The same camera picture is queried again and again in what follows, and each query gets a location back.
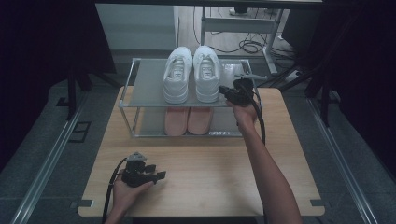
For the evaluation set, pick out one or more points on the grey cabinet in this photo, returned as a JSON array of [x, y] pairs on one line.
[[137, 28]]

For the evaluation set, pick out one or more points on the black floor socket frame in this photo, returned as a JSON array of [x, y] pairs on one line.
[[76, 137]]

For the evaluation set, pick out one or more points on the metal two-tier shoe rack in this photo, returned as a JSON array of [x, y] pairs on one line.
[[149, 87]]

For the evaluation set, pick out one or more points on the black metal stand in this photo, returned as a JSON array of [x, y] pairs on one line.
[[72, 93], [325, 99]]

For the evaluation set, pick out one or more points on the person's right hand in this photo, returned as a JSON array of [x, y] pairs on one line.
[[246, 115]]

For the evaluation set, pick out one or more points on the white power strip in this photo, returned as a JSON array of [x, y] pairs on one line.
[[293, 75]]

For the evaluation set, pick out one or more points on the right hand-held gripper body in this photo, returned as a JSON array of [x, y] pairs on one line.
[[243, 93]]

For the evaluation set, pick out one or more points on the metal floor rail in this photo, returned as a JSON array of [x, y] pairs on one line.
[[46, 168], [345, 168]]

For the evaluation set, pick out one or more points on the person's left hand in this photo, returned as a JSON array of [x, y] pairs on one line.
[[124, 199]]

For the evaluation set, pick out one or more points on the dark curtain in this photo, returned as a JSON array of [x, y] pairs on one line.
[[37, 46], [367, 62]]

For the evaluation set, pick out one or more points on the black computer case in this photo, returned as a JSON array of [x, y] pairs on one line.
[[300, 31]]

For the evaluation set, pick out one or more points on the white sneaker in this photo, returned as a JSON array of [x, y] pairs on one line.
[[177, 90], [207, 90]]

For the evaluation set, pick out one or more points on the pink slipper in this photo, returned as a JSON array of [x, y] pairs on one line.
[[200, 121], [176, 123]]

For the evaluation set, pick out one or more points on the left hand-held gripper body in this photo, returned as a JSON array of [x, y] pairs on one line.
[[135, 174]]

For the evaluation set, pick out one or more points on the white desk frame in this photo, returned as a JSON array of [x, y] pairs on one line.
[[236, 25]]

